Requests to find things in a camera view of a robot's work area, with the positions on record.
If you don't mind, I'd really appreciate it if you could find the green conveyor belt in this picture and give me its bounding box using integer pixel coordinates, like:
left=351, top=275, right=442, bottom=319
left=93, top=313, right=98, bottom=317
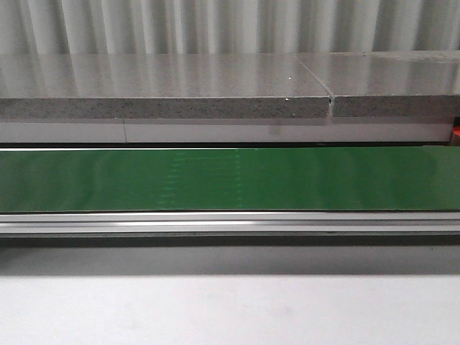
left=1, top=146, right=459, bottom=247

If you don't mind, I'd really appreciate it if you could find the red plastic tray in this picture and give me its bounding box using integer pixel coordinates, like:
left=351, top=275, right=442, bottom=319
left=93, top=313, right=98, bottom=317
left=450, top=116, right=460, bottom=146

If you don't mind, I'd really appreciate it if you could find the white pleated curtain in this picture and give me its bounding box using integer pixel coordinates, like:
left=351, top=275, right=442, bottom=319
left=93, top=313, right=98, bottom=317
left=1, top=1, right=459, bottom=54

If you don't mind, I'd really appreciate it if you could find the grey stone counter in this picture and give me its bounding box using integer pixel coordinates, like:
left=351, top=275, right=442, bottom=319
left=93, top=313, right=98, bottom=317
left=1, top=51, right=459, bottom=146

